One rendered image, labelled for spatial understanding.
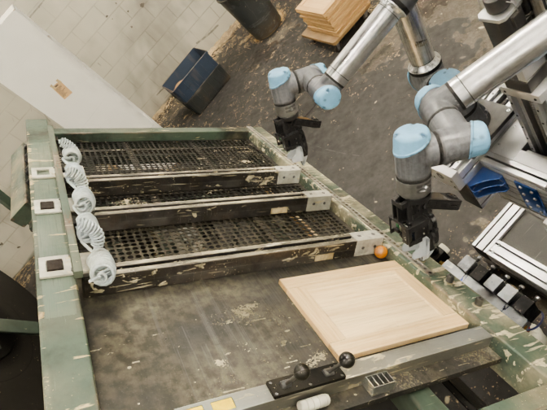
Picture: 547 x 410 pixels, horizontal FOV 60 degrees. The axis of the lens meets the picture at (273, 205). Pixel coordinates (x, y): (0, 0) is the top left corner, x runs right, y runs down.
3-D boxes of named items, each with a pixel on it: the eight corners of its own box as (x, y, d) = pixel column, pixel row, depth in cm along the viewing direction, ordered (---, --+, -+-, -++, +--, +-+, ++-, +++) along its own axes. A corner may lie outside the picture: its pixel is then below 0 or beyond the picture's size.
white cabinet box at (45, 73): (186, 150, 529) (14, 9, 403) (152, 189, 530) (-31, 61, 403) (170, 134, 577) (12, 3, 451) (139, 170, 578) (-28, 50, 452)
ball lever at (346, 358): (335, 379, 119) (361, 364, 109) (322, 383, 117) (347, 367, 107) (330, 364, 121) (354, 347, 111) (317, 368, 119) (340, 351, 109)
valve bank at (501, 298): (568, 324, 162) (551, 297, 147) (538, 355, 162) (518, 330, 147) (459, 249, 201) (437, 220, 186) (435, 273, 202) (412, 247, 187)
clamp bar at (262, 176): (300, 184, 237) (308, 138, 227) (34, 202, 184) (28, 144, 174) (291, 176, 245) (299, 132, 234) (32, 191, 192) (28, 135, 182)
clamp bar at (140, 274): (382, 255, 184) (398, 199, 174) (42, 309, 132) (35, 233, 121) (367, 242, 192) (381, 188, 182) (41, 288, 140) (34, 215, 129)
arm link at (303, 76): (334, 91, 156) (304, 102, 154) (322, 79, 164) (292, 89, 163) (332, 69, 151) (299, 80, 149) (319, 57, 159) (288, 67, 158)
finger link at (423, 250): (408, 268, 118) (405, 238, 112) (426, 257, 119) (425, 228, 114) (416, 274, 115) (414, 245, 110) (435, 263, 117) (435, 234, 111)
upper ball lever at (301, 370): (293, 391, 114) (315, 376, 103) (278, 395, 112) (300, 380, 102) (288, 376, 115) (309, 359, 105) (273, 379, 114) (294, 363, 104)
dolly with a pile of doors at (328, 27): (378, 11, 439) (356, -24, 414) (340, 54, 440) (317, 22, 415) (340, 6, 488) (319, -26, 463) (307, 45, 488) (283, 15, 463)
